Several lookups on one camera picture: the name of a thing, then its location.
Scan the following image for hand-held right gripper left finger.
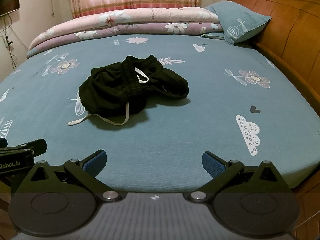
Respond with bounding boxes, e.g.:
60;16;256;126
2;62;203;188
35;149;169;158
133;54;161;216
19;149;120;202

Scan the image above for black wall television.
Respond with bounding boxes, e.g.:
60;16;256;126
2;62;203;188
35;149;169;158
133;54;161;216
0;0;20;18

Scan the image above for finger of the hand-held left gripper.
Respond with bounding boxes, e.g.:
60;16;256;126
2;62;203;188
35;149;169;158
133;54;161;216
0;139;47;155

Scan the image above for folded pink purple floral quilt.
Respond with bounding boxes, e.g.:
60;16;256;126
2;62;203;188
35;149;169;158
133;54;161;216
27;6;223;58

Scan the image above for black drawstring pants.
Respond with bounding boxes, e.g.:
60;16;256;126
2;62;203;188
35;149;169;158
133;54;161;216
68;55;189;126

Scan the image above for blue printed pillow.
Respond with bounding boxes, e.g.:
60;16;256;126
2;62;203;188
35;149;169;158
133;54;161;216
201;1;272;46

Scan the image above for wooden headboard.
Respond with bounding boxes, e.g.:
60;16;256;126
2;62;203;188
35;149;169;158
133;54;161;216
227;0;320;120

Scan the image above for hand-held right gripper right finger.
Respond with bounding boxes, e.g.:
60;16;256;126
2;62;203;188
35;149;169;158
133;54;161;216
189;151;292;203

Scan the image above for bed with blue floral sheet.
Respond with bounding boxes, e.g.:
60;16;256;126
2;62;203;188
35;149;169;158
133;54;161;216
0;34;320;190

